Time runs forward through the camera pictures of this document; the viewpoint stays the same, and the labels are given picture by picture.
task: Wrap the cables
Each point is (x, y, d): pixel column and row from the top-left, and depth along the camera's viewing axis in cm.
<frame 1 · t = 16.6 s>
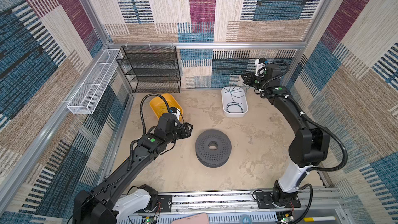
left hand: (190, 125, 77), fingers open
right hand: (241, 76, 84), fingers closed
yellow plastic tub: (169, 98, 112), point 5 cm above the table
white plastic tub: (235, 110, 111), on the table

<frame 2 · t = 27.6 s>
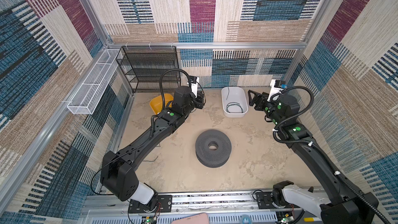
left hand: (203, 89, 76), fingers closed
right hand: (254, 94, 73), fingers open
the named things where they were.

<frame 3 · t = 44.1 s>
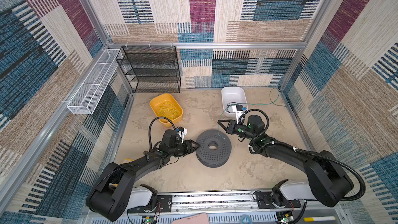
left hand: (198, 145, 84), fingers open
right hand: (218, 124, 80), fingers closed
the named things where they were.

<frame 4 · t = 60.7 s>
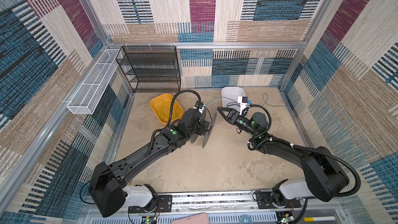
left hand: (200, 116, 78), fingers closed
right hand: (218, 112, 76), fingers open
the named things where they were.

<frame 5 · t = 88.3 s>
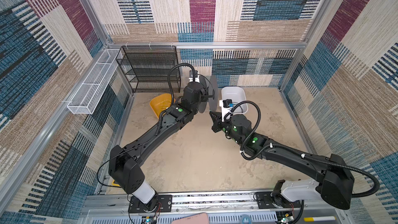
left hand: (200, 82, 76), fingers closed
right hand: (209, 115, 74), fingers closed
the named things where they were.

